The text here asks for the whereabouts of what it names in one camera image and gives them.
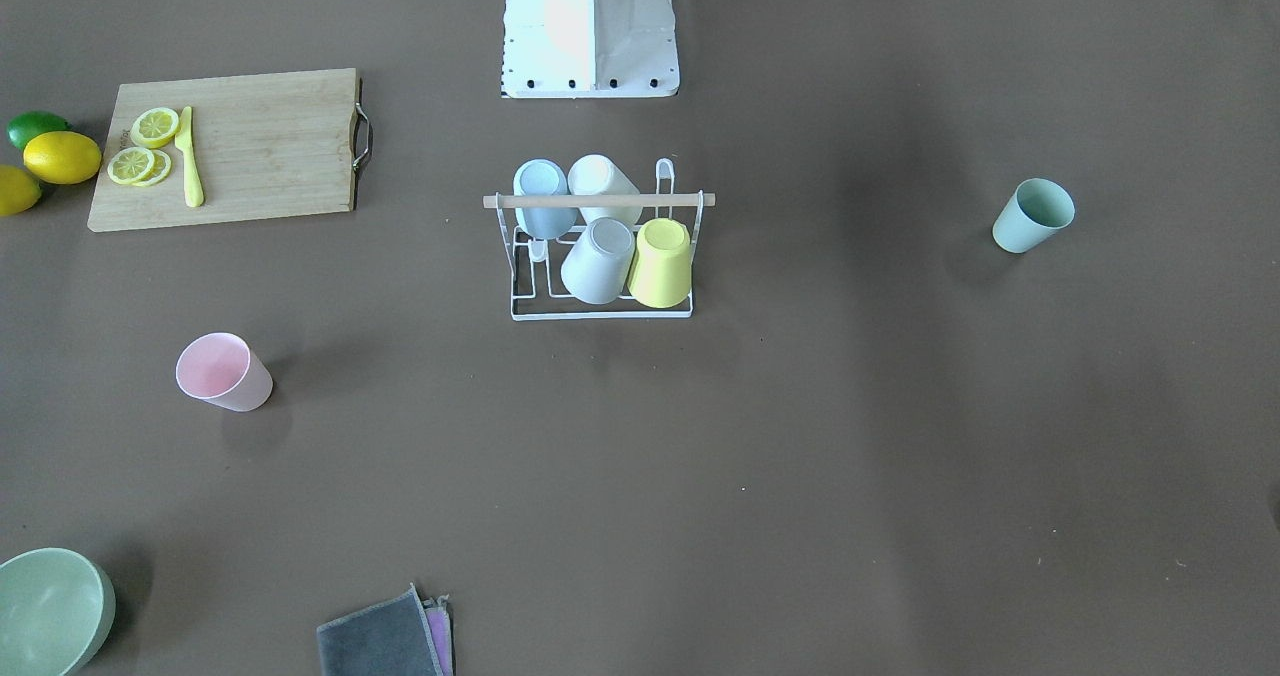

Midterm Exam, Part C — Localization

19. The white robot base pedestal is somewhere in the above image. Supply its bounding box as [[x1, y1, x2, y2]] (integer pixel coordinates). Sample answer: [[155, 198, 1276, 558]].
[[500, 0, 681, 99]]

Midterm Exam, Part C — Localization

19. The white wire cup rack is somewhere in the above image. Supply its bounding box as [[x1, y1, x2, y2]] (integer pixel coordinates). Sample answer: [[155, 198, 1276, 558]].
[[484, 155, 716, 323]]

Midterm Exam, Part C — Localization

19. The grey cloth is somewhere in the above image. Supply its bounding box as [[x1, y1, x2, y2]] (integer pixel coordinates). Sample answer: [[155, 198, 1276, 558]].
[[316, 586, 439, 675]]

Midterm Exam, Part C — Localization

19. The green cup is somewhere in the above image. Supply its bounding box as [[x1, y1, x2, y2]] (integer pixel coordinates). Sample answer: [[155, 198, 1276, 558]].
[[992, 178, 1076, 255]]

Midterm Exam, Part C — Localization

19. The lemon slice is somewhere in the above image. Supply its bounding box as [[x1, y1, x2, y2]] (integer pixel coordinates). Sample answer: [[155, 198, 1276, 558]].
[[128, 108, 180, 149], [105, 146, 157, 184], [132, 149, 173, 187]]

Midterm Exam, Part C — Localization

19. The pink cup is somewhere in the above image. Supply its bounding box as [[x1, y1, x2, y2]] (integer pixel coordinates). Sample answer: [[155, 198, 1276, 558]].
[[175, 332, 274, 414]]

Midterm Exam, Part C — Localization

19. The yellow plastic knife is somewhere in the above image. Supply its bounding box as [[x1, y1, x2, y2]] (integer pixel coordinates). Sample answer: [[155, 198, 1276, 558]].
[[174, 106, 205, 207]]

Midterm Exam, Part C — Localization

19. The green bowl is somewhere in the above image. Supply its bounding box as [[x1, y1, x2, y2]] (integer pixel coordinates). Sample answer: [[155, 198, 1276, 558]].
[[1, 548, 116, 675]]

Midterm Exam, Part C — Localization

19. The bamboo cutting board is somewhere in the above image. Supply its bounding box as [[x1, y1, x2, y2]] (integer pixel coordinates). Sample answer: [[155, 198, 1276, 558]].
[[88, 67, 361, 230]]

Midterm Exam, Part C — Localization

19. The light blue cup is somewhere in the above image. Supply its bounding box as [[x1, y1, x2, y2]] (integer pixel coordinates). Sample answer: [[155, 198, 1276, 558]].
[[513, 159, 579, 239]]

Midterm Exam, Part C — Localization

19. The yellow cup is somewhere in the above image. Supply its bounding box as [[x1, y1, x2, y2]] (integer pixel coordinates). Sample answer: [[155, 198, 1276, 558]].
[[627, 219, 692, 309]]

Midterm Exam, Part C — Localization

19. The yellow lemon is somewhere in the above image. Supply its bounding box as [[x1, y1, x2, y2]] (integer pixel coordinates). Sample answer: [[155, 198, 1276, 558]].
[[0, 164, 42, 216], [23, 132, 102, 184]]

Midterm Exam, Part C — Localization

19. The grey cup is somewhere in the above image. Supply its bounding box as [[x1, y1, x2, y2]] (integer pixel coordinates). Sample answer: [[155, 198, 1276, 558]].
[[561, 219, 635, 303]]

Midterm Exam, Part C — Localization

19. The purple cloth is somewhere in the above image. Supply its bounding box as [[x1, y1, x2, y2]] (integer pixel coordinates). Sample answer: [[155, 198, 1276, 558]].
[[422, 595, 454, 676]]

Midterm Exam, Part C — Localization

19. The white cup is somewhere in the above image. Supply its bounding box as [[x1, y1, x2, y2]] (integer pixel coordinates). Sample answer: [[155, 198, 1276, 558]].
[[567, 155, 643, 228]]

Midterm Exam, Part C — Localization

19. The green lime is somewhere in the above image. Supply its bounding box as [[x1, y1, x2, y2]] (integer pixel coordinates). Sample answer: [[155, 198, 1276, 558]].
[[6, 110, 72, 151]]

